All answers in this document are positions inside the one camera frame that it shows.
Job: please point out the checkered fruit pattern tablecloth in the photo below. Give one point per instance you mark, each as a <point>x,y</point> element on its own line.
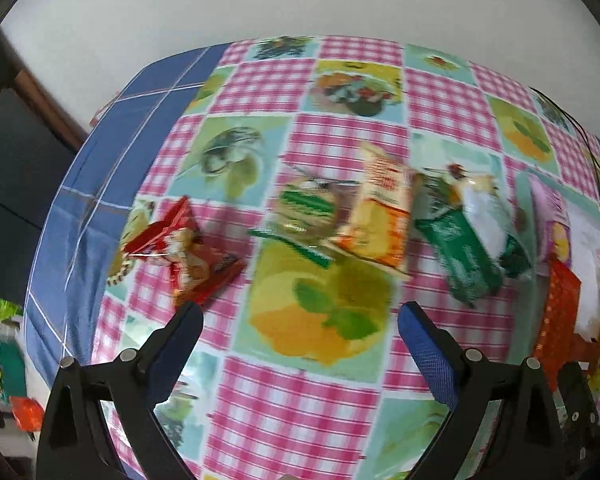
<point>227,126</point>

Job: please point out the gold orange swiss roll pack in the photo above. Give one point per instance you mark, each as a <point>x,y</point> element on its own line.
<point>378,223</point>

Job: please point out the white tray with green rim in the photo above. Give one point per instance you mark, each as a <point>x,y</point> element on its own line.
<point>585,236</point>

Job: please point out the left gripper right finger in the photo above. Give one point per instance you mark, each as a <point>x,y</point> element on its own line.
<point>526,442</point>

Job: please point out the clear wrapped round bun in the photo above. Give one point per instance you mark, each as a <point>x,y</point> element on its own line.
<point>483,183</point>

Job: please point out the red candy wrapper pack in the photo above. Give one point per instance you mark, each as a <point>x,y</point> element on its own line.
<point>197,270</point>

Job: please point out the small green striped snack pack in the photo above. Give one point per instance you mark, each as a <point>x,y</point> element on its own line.
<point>305,212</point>

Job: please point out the dark green snack pack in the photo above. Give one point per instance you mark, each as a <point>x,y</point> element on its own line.
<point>470,272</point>

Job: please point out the red gold patterned snack pack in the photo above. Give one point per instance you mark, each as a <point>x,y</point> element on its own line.
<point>557,342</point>

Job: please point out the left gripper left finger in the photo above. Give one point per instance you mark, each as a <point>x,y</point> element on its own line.
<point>75,442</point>

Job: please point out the green foil snack pack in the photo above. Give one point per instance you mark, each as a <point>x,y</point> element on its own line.
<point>485,212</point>

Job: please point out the purple swiss roll snack pack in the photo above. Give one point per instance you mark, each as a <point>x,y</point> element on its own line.
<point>552,224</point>

